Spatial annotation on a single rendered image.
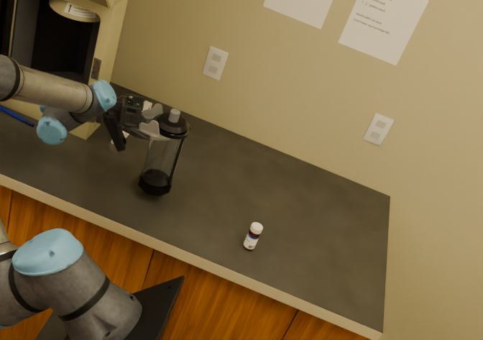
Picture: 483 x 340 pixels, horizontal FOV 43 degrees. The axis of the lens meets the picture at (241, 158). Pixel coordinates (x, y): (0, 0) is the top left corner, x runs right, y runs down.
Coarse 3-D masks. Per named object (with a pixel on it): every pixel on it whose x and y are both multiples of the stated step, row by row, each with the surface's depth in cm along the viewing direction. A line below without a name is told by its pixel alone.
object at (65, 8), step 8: (56, 0) 182; (64, 0) 180; (56, 8) 181; (64, 8) 180; (72, 8) 180; (80, 8) 180; (64, 16) 181; (72, 16) 181; (80, 16) 181; (88, 16) 182; (96, 16) 184
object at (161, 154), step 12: (168, 132) 170; (156, 144) 174; (168, 144) 173; (156, 156) 176; (168, 156) 175; (144, 168) 180; (156, 168) 178; (168, 168) 178; (144, 180) 181; (156, 180) 180; (168, 180) 182
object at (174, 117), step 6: (162, 114) 174; (168, 114) 175; (174, 114) 171; (156, 120) 173; (162, 120) 172; (168, 120) 173; (174, 120) 172; (180, 120) 175; (162, 126) 171; (168, 126) 171; (174, 126) 171; (180, 126) 172; (186, 126) 174; (174, 132) 171; (180, 132) 172
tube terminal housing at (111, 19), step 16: (16, 0) 180; (80, 0) 176; (112, 16) 176; (112, 32) 182; (96, 48) 182; (112, 48) 188; (112, 64) 195; (32, 112) 199; (80, 128) 198; (96, 128) 206
